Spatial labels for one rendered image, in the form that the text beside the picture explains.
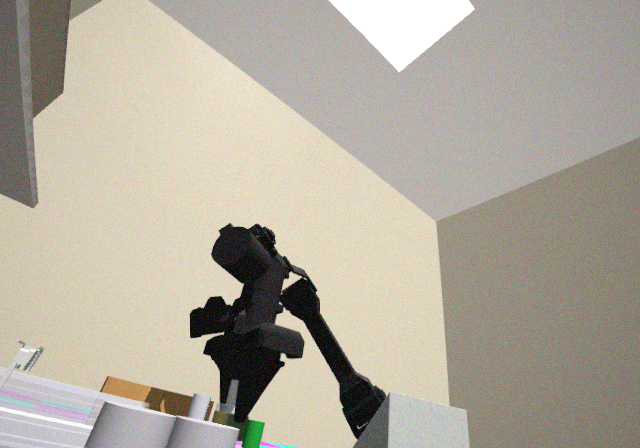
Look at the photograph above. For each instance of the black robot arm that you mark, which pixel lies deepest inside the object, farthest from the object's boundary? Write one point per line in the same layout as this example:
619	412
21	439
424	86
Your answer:
251	257

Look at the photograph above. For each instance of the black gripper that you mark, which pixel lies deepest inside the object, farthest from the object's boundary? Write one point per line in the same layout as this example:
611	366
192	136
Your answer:
253	358

